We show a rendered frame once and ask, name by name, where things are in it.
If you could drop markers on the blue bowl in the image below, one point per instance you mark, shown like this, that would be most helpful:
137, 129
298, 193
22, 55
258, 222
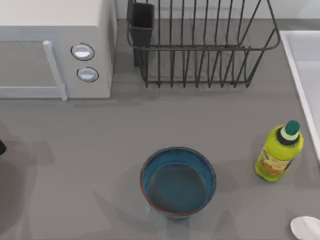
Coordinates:
178, 182

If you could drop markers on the round microwave knob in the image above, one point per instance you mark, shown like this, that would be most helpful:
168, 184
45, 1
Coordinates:
82, 52
87, 74

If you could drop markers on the black cutlery holder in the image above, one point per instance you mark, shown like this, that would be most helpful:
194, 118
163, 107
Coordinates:
140, 22

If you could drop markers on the pale microwave oven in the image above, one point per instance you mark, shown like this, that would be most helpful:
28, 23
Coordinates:
100, 30

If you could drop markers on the yellow-green bottle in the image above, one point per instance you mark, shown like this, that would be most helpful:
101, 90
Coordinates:
277, 155

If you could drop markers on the microwave door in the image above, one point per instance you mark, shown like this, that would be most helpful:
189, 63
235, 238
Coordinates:
22, 65

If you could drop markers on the white sink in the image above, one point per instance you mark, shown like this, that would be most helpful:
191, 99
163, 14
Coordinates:
303, 75

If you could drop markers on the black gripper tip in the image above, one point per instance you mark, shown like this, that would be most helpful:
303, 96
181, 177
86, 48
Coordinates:
2, 147

